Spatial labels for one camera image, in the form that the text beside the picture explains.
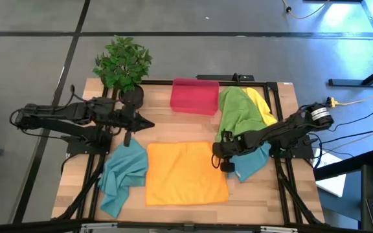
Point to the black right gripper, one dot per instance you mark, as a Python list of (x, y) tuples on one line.
[(235, 149)]

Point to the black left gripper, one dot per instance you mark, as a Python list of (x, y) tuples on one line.
[(118, 118)]

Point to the blue microfiber towel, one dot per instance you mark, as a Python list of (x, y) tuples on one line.
[(249, 165)]

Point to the orange microfiber towel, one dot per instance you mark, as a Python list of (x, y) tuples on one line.
[(186, 174)]

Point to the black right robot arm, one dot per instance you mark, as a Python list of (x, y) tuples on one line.
[(287, 129)]

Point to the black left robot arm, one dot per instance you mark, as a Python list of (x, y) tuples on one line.
[(60, 113)]

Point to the green microfiber towel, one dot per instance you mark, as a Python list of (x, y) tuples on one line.
[(238, 110)]

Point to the crumpled teal microfiber towel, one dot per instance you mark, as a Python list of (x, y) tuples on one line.
[(121, 174)]

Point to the pink plastic basket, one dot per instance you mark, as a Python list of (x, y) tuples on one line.
[(194, 97)]

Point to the yellow microfiber towel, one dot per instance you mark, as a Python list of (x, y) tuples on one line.
[(264, 110)]

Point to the green plant in black pot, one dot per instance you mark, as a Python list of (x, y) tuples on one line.
[(123, 64)]

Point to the black bar with clamp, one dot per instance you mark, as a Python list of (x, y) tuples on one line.
[(215, 77)]

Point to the white sheet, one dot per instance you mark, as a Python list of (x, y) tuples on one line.
[(333, 186)]

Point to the black desk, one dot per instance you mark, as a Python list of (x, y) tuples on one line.
[(345, 166)]

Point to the black desk leg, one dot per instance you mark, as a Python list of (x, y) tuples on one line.
[(345, 83)]

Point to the black overhead crossbar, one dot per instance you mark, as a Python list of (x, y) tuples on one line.
[(28, 228)]

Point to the black aluminium table frame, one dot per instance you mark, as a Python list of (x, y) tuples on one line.
[(281, 194)]

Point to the grey metal bracket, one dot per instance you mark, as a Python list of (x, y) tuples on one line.
[(278, 229), (99, 226)]

